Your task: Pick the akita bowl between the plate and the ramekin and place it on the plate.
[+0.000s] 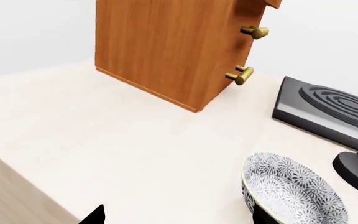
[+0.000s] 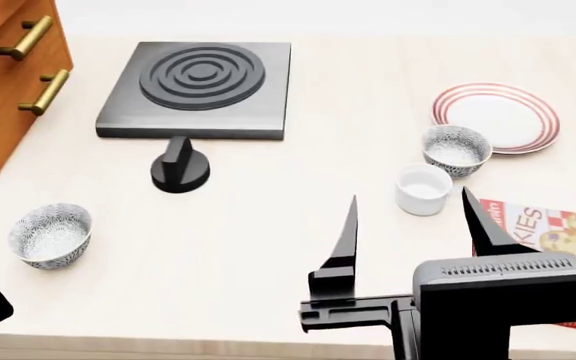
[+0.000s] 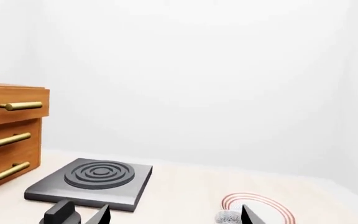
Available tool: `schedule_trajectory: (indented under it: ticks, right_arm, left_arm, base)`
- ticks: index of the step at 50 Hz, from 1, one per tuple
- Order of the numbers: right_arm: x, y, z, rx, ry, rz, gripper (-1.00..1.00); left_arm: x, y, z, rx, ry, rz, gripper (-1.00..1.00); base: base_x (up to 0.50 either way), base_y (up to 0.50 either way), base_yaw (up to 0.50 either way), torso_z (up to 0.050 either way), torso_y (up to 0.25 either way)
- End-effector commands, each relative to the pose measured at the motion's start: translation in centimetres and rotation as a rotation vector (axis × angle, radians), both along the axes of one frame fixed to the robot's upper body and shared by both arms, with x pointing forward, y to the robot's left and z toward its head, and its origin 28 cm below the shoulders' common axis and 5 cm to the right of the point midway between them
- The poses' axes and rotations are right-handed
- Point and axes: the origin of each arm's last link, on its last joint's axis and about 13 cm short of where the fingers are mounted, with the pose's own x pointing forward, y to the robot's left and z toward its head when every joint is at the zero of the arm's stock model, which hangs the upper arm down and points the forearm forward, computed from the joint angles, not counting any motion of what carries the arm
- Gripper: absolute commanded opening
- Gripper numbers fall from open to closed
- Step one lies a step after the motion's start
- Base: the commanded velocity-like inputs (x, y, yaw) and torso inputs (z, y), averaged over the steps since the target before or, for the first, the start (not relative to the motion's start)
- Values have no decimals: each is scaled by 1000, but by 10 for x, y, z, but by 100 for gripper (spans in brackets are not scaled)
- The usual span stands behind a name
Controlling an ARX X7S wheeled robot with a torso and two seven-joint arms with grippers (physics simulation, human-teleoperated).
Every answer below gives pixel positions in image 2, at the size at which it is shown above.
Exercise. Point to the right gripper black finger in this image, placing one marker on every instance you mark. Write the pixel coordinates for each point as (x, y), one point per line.
(343, 262)
(485, 236)

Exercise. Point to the white ramekin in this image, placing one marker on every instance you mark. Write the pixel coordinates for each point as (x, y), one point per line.
(420, 197)

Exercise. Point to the black white patterned bowl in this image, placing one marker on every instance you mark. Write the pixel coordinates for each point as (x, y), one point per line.
(48, 240)
(455, 150)

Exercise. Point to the white plate with red rings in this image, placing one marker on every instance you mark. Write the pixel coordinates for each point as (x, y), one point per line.
(505, 114)

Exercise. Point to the cookies box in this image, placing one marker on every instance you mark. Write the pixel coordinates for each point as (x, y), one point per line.
(568, 232)

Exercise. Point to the black stove knob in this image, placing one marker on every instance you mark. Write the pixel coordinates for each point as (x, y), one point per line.
(180, 174)

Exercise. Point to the black flat stove burner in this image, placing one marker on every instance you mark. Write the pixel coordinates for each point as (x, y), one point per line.
(123, 116)

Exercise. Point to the grey right gripper camera box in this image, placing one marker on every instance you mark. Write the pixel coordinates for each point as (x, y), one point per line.
(503, 285)

